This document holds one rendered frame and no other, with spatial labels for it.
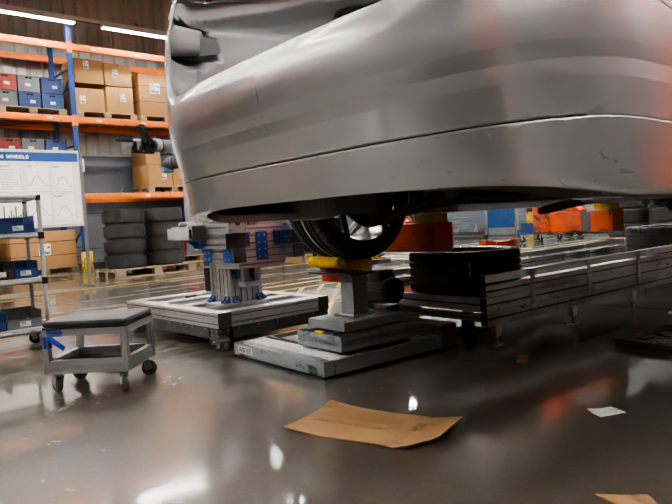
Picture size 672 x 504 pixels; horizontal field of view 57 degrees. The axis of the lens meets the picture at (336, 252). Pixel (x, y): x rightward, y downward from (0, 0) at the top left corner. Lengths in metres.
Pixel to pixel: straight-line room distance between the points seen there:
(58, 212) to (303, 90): 7.70
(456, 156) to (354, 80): 0.31
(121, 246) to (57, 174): 1.80
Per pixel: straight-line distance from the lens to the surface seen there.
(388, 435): 2.14
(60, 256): 12.76
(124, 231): 10.42
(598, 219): 5.05
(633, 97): 1.42
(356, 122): 1.55
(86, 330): 3.08
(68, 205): 9.25
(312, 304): 4.07
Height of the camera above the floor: 0.73
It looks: 3 degrees down
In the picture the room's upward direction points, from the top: 3 degrees counter-clockwise
